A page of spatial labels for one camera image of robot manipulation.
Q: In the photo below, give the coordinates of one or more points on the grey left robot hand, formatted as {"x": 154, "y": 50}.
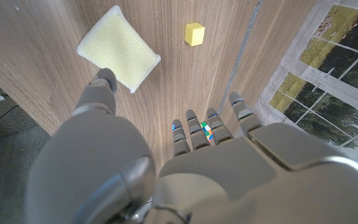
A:
{"x": 228, "y": 174}

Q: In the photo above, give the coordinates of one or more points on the small yellow block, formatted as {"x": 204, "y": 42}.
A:
{"x": 194, "y": 34}

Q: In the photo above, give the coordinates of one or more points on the yellow sponge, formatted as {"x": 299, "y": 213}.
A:
{"x": 117, "y": 46}

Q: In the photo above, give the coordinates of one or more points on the multicoloured rubik's cube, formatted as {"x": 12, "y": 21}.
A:
{"x": 207, "y": 130}

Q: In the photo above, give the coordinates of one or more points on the printed window backdrop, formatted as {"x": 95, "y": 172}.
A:
{"x": 328, "y": 77}

